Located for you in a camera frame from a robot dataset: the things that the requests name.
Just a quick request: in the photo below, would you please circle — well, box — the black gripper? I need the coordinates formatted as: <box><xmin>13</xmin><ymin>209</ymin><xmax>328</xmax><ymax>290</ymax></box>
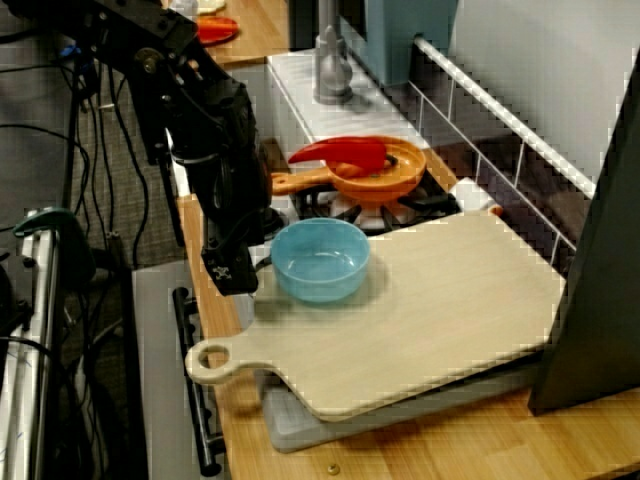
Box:
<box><xmin>172</xmin><ymin>82</ymin><xmax>274</xmax><ymax>297</ymax></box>

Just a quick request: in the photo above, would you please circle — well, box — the light blue plastic bowl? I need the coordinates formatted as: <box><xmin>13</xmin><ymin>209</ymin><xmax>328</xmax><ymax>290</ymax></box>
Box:
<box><xmin>269</xmin><ymin>217</ymin><xmax>371</xmax><ymax>305</ymax></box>

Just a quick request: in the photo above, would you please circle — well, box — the red toy chili pepper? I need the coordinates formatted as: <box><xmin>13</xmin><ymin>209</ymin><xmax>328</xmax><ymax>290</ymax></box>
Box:
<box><xmin>287</xmin><ymin>137</ymin><xmax>389</xmax><ymax>174</ymax></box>

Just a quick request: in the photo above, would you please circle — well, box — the black stove knob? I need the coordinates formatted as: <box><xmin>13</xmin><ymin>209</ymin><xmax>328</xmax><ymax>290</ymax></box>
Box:
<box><xmin>263</xmin><ymin>207</ymin><xmax>290</xmax><ymax>237</ymax></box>

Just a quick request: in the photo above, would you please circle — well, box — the white oven door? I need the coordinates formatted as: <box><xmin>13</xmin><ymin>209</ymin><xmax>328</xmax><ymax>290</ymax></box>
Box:
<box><xmin>132</xmin><ymin>262</ymin><xmax>231</xmax><ymax>480</ymax></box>

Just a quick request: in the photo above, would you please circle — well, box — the grey toy stove plate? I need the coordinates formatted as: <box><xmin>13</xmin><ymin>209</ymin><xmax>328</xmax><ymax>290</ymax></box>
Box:
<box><xmin>207</xmin><ymin>189</ymin><xmax>541</xmax><ymax>454</ymax></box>

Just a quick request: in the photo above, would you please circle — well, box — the white toy sink unit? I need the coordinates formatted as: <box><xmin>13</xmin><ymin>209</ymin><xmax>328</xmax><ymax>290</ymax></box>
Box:
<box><xmin>267</xmin><ymin>49</ymin><xmax>431</xmax><ymax>151</ymax></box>

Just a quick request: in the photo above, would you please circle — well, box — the orange toy frying pan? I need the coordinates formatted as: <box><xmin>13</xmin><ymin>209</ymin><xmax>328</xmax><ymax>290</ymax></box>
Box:
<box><xmin>269</xmin><ymin>135</ymin><xmax>428</xmax><ymax>204</ymax></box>

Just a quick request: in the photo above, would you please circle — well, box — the light wooden cutting board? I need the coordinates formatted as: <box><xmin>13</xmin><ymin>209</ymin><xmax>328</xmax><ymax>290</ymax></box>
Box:
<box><xmin>184</xmin><ymin>208</ymin><xmax>569</xmax><ymax>419</ymax></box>

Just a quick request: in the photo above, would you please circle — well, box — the black burner grate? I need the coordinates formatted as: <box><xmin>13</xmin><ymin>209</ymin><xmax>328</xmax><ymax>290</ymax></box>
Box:
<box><xmin>292</xmin><ymin>184</ymin><xmax>461</xmax><ymax>236</ymax></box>

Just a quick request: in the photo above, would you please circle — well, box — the grey toy faucet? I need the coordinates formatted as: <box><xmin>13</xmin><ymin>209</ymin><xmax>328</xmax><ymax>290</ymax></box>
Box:
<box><xmin>312</xmin><ymin>0</ymin><xmax>354</xmax><ymax>105</ymax></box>

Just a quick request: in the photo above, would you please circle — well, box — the red toy plate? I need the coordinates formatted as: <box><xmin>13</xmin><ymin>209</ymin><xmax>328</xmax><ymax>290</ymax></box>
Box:
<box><xmin>195</xmin><ymin>22</ymin><xmax>240</xmax><ymax>46</ymax></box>

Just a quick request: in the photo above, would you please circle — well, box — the white sponge block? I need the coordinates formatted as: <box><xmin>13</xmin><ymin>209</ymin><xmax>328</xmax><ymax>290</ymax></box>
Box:
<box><xmin>449</xmin><ymin>177</ymin><xmax>504</xmax><ymax>216</ymax></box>

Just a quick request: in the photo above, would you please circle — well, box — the teal toy cabinet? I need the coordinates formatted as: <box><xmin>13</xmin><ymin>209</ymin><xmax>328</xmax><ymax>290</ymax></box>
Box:
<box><xmin>362</xmin><ymin>0</ymin><xmax>459</xmax><ymax>86</ymax></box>

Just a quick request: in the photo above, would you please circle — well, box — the dark upright panel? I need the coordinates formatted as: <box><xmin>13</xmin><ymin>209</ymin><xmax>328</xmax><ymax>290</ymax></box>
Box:
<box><xmin>528</xmin><ymin>47</ymin><xmax>640</xmax><ymax>416</ymax></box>

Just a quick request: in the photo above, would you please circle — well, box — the black metal stand post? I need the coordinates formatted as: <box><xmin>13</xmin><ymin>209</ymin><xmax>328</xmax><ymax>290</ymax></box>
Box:
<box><xmin>132</xmin><ymin>74</ymin><xmax>187</xmax><ymax>246</ymax></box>

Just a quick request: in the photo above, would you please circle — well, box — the black floor cable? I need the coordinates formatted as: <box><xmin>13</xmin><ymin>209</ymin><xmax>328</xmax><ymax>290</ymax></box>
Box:
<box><xmin>97</xmin><ymin>49</ymin><xmax>151</xmax><ymax>271</ymax></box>

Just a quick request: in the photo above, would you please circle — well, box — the black oven door handle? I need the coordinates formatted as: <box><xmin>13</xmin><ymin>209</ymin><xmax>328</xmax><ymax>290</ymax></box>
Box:
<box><xmin>172</xmin><ymin>286</ymin><xmax>224</xmax><ymax>476</ymax></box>

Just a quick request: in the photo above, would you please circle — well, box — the aluminium frame rail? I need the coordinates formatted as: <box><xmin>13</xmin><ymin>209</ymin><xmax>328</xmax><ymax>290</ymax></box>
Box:
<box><xmin>14</xmin><ymin>209</ymin><xmax>66</xmax><ymax>480</ymax></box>

